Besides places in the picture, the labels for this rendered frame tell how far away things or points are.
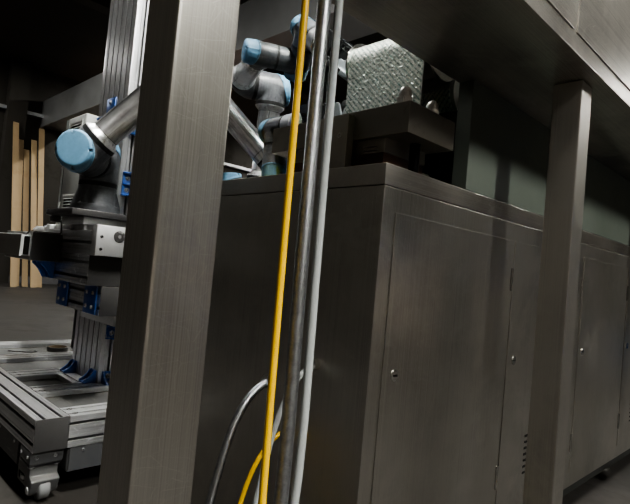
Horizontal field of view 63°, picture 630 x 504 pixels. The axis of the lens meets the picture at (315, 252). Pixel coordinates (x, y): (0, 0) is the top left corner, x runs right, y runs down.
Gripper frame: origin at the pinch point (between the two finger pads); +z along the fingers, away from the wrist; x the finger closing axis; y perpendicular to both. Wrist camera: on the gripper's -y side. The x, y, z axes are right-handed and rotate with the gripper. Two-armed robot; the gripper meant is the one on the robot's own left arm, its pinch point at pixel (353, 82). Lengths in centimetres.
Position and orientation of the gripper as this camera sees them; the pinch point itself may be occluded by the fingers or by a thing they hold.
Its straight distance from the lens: 151.5
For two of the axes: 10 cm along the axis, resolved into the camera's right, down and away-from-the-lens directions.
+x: 7.1, 0.9, 7.0
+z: 4.8, 6.7, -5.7
